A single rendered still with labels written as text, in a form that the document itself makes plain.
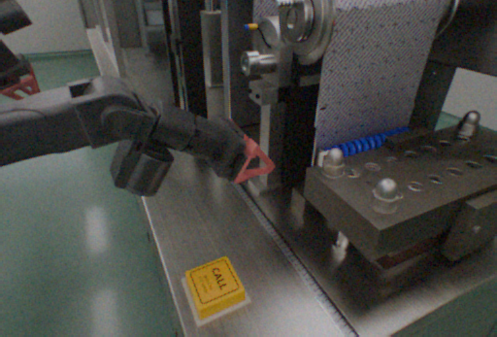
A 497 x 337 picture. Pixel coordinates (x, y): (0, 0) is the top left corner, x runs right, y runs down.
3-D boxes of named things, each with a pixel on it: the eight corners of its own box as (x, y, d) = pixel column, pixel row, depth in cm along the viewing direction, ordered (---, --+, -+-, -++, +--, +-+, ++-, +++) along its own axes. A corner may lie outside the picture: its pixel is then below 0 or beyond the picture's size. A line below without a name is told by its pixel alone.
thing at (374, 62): (314, 126, 55) (329, 10, 46) (411, 103, 64) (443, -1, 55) (315, 127, 55) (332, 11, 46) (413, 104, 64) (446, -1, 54)
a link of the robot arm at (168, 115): (157, 105, 38) (148, 90, 42) (134, 153, 39) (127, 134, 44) (206, 124, 42) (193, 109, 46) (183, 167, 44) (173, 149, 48)
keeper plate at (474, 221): (440, 252, 53) (463, 200, 48) (480, 234, 57) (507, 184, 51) (455, 264, 51) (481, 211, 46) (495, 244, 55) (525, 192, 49)
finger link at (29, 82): (52, 92, 80) (23, 58, 73) (54, 105, 75) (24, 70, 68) (24, 106, 79) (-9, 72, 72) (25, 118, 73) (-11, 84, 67)
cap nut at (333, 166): (315, 169, 53) (319, 146, 51) (333, 164, 54) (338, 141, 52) (330, 181, 50) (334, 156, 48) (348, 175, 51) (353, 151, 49)
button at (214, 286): (185, 281, 49) (183, 271, 48) (227, 264, 52) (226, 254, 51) (200, 321, 44) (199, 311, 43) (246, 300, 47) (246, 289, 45)
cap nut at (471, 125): (450, 129, 65) (458, 109, 63) (463, 125, 67) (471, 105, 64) (469, 137, 62) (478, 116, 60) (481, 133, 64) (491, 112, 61)
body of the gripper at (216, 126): (229, 181, 45) (183, 169, 41) (205, 149, 53) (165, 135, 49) (250, 143, 44) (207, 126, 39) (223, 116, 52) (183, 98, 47)
